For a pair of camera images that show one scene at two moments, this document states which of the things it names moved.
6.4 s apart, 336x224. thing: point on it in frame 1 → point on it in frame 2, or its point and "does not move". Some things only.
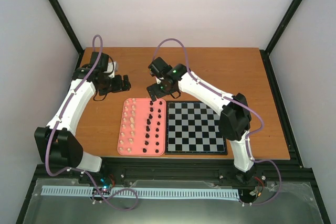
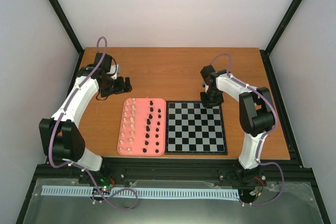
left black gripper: x=117 y=89 does not move
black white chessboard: x=192 y=128 does not move
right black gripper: x=158 y=93 → x=206 y=103
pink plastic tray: x=142 y=127 does not move
